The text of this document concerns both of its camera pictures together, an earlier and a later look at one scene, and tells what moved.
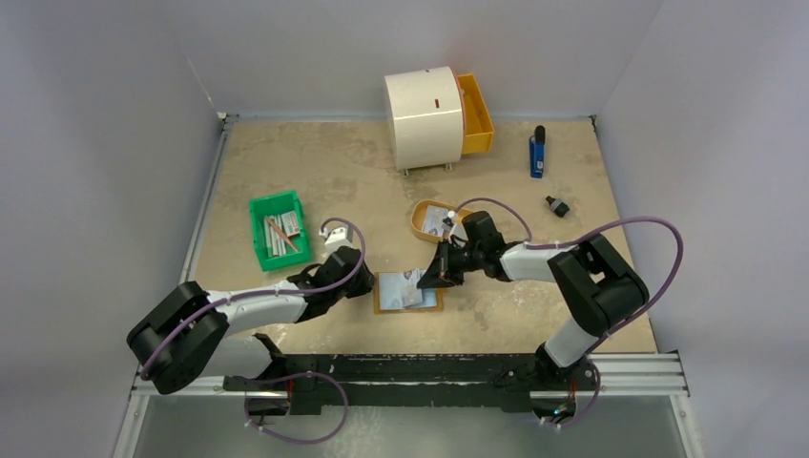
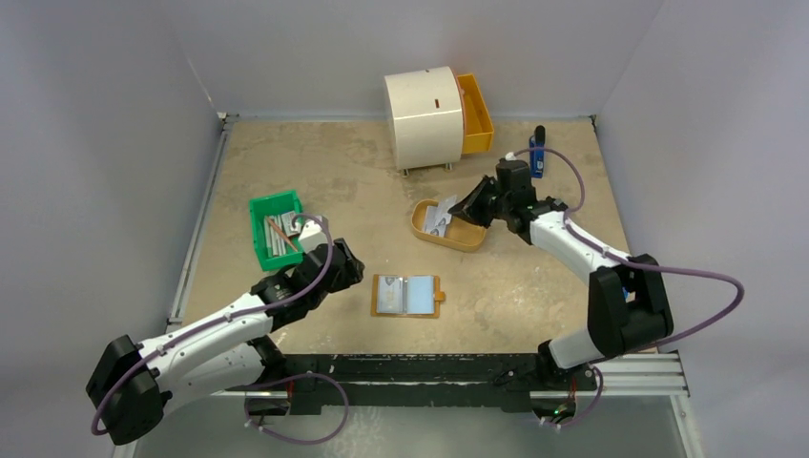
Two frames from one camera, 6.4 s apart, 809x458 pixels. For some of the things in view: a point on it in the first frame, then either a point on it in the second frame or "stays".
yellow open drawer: [476, 121] stays
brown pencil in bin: [281, 233] stays
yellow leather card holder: [388, 295] stays
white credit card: [410, 294] → [390, 294]
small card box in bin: [290, 222] stays
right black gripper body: [446, 260] → [487, 201]
